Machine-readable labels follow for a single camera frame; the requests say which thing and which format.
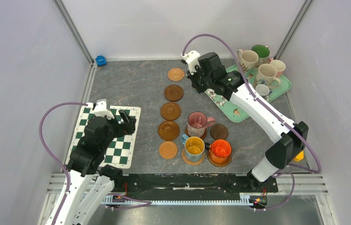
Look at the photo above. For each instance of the large cream mug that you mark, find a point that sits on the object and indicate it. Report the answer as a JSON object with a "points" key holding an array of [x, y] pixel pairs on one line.
{"points": [[266, 75]]}

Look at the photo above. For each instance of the green white chessboard mat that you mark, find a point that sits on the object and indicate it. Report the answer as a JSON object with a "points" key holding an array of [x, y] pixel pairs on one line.
{"points": [[120, 151]]}

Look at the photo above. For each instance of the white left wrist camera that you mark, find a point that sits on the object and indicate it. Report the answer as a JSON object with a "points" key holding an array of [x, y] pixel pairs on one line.
{"points": [[100, 108]]}

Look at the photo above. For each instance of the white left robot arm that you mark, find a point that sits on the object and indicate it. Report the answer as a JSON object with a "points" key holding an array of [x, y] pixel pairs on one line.
{"points": [[86, 185]]}

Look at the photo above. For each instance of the white floral mug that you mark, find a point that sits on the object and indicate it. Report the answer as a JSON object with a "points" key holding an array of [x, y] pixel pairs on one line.
{"points": [[248, 59]]}

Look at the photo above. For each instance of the mint green floral tray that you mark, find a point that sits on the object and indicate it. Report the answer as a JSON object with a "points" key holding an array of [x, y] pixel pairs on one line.
{"points": [[235, 113]]}

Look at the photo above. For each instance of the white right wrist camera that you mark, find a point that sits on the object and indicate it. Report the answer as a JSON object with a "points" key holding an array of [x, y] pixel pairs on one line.
{"points": [[191, 60]]}

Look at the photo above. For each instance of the brown ridged wooden coaster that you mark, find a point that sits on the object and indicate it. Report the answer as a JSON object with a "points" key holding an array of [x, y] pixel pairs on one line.
{"points": [[219, 165]]}

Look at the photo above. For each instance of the light orange wooden coaster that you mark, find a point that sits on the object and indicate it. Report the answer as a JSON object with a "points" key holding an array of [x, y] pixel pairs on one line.
{"points": [[168, 150]]}

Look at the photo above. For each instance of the blue toy block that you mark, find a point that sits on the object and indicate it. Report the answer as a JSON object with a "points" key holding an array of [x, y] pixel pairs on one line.
{"points": [[100, 60]]}

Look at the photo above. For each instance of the orange mug black handle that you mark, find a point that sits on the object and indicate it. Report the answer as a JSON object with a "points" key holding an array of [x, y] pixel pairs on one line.
{"points": [[219, 150]]}

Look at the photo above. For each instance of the yellow inside mug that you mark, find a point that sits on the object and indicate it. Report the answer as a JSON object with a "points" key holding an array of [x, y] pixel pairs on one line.
{"points": [[194, 146]]}

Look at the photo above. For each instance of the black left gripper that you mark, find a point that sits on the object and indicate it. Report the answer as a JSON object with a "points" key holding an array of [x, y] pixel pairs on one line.
{"points": [[128, 127]]}

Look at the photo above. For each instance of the pink patterned mug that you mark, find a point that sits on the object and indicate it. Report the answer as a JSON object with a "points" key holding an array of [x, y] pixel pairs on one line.
{"points": [[198, 123]]}

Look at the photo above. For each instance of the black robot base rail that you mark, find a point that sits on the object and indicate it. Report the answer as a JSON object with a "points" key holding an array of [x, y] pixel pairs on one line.
{"points": [[190, 186]]}

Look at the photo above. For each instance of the pink white mug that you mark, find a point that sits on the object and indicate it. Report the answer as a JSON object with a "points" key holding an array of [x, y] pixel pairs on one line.
{"points": [[279, 65]]}

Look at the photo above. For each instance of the orange yellow small container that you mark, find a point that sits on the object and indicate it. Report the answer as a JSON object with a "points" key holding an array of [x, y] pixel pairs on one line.
{"points": [[299, 157]]}

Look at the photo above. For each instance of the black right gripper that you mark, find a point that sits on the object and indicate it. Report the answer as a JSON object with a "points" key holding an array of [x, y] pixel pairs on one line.
{"points": [[198, 77]]}

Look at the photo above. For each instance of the green inside mug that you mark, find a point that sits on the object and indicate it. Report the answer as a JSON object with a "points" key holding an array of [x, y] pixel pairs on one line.
{"points": [[263, 53]]}

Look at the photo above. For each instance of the small white blue mug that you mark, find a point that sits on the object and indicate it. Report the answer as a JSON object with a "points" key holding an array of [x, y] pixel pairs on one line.
{"points": [[263, 90]]}

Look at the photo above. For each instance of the brown wooden saucer coaster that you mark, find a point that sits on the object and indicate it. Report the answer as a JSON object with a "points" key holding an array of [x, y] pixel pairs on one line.
{"points": [[202, 137], [173, 93], [170, 111], [168, 130]]}

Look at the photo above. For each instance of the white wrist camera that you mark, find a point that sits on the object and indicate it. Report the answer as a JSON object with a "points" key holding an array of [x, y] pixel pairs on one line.
{"points": [[191, 60], [100, 108]]}

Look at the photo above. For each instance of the dark walnut wooden coaster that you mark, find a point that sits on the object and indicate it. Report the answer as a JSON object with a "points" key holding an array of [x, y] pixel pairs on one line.
{"points": [[219, 131]]}

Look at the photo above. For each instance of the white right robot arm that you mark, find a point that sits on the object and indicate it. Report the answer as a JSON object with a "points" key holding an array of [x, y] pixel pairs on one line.
{"points": [[286, 135]]}

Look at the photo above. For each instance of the woven rattan coaster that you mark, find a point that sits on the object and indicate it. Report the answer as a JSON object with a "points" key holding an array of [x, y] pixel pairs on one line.
{"points": [[190, 162]]}

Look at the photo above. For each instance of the light cork coaster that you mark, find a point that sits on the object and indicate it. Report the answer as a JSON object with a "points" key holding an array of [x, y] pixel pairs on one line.
{"points": [[176, 74]]}

